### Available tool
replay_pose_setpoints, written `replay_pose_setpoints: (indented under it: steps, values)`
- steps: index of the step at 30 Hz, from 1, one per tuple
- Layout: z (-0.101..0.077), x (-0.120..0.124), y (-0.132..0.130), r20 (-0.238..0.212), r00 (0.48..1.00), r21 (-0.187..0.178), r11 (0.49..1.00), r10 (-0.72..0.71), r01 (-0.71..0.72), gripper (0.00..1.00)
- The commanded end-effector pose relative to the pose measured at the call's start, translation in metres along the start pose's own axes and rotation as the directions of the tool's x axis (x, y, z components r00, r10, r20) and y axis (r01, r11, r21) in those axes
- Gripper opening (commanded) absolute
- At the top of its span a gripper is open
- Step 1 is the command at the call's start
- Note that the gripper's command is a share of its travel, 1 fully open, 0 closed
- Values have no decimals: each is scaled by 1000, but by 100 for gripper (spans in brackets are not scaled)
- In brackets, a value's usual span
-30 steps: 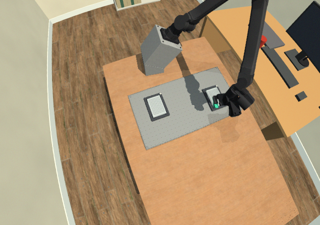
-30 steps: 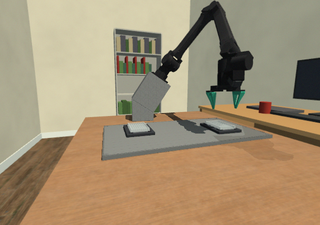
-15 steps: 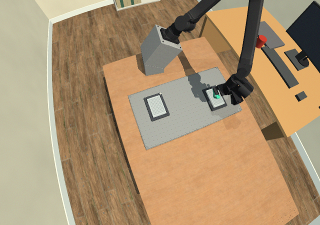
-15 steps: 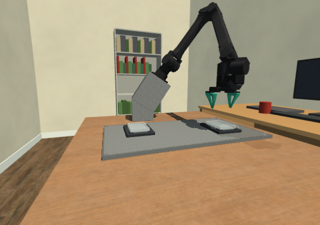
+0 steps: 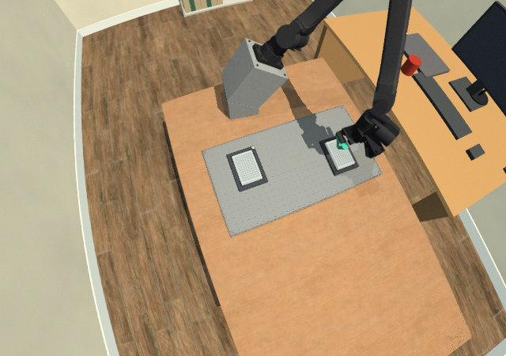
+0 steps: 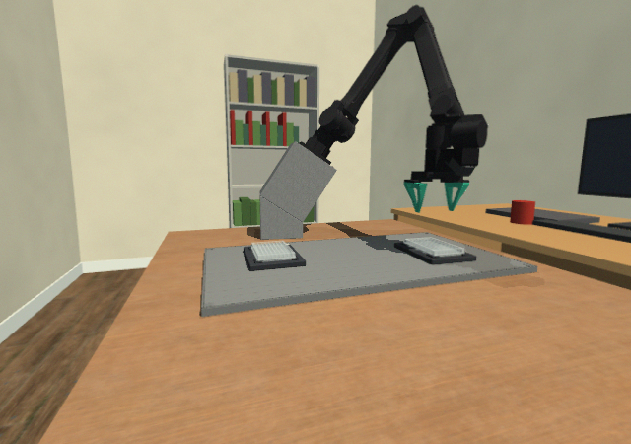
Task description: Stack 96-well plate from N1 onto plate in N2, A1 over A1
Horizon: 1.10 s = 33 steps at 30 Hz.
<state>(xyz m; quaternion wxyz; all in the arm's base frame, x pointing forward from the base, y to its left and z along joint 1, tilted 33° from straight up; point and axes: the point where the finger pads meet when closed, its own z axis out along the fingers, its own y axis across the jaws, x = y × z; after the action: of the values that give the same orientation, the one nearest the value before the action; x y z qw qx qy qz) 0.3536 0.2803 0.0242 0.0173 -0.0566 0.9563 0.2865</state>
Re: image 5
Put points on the white well plate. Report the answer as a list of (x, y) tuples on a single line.
[(247, 167), (338, 160)]

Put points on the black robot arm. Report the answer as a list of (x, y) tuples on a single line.
[(293, 37)]

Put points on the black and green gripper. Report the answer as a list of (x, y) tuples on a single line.
[(347, 131)]

